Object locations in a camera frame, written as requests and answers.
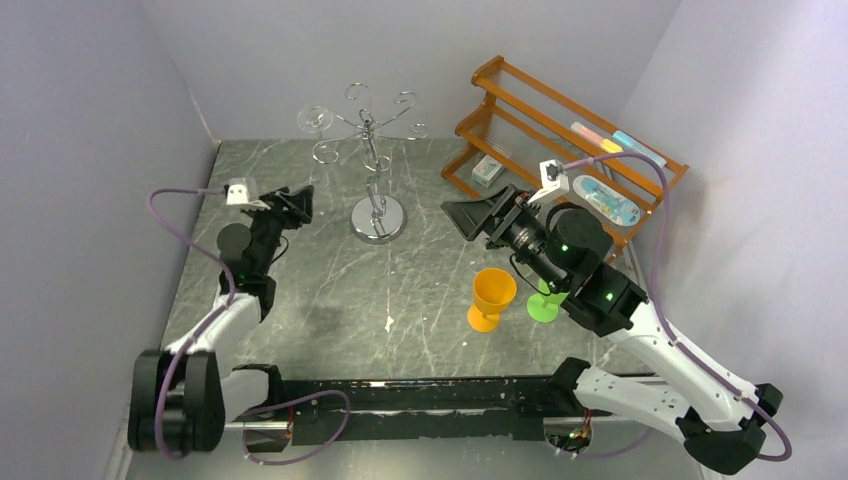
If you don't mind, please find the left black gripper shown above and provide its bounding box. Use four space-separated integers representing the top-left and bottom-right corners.
248 187 315 276

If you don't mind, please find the orange plastic goblet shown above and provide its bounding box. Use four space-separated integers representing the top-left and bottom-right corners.
467 268 517 333

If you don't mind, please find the clear wine glass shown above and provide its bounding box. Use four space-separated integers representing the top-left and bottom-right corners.
297 105 335 135

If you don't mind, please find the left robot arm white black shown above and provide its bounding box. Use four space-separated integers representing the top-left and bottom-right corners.
127 178 315 459

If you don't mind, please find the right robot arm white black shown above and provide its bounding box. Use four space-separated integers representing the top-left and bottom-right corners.
441 186 783 475

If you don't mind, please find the chrome wine glass rack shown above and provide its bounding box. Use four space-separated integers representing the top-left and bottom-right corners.
312 82 417 245

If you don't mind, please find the small teal white box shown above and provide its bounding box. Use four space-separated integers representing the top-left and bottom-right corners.
471 155 504 188

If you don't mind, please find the green plastic goblet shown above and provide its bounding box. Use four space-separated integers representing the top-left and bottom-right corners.
526 279 568 323

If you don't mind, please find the orange wooden shelf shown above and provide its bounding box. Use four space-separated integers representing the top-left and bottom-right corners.
441 56 664 258

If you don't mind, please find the pink yellow highlighter pack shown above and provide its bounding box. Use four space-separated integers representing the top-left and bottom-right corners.
570 121 624 154

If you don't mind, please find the light blue highlighter pack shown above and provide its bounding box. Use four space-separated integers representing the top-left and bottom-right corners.
612 130 667 167

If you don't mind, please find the black base bar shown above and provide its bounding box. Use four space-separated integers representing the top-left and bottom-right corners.
228 364 614 445

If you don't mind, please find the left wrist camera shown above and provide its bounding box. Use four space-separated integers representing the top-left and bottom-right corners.
224 177 263 209

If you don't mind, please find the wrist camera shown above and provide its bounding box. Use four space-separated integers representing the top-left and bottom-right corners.
528 159 570 206
224 177 263 209

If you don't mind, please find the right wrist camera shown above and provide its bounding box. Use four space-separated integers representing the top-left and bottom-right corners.
528 159 570 206

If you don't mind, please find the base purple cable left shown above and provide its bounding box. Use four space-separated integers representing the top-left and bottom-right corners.
241 389 351 466

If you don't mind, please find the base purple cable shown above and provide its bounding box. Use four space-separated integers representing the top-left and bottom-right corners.
241 389 351 466
555 427 654 461

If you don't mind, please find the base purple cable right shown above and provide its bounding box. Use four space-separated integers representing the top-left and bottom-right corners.
555 427 654 461

